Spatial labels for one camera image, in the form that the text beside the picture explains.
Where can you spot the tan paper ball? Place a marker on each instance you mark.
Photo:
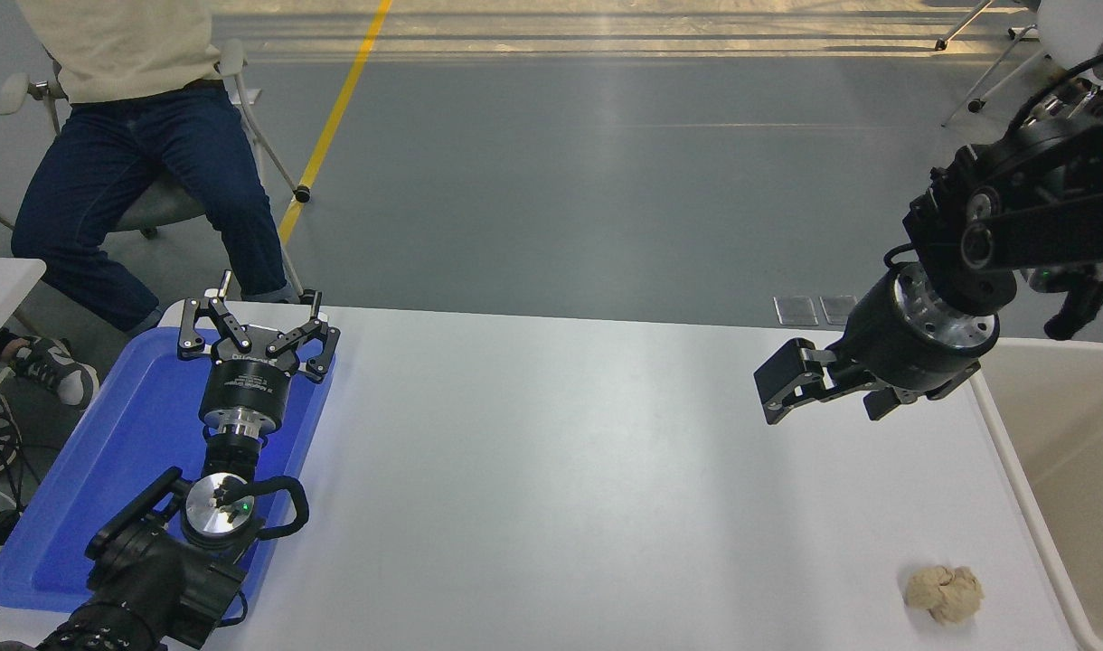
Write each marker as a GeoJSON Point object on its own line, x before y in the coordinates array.
{"type": "Point", "coordinates": [945, 592]}

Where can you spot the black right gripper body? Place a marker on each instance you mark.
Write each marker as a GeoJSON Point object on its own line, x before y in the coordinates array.
{"type": "Point", "coordinates": [886, 348]}

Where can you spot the white chair metal legs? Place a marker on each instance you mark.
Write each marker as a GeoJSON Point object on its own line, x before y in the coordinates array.
{"type": "Point", "coordinates": [1076, 27]}
{"type": "Point", "coordinates": [940, 43]}

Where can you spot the large pale bin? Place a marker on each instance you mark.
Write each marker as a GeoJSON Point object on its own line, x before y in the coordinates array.
{"type": "Point", "coordinates": [1067, 452]}

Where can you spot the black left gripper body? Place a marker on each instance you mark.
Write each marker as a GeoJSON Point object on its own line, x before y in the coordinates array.
{"type": "Point", "coordinates": [244, 384]}

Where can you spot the metal floor plate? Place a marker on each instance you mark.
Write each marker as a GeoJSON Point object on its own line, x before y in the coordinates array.
{"type": "Point", "coordinates": [796, 310]}
{"type": "Point", "coordinates": [838, 309]}

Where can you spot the grey office chair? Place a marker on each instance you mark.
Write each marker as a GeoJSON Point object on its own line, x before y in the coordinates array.
{"type": "Point", "coordinates": [167, 203]}

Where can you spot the small white side table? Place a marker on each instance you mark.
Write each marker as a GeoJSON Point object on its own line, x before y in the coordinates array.
{"type": "Point", "coordinates": [0, 289]}

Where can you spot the person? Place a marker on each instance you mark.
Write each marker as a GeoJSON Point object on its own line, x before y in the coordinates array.
{"type": "Point", "coordinates": [127, 136]}

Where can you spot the blue plastic tray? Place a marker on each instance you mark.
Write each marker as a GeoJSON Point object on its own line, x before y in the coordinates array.
{"type": "Point", "coordinates": [127, 452]}

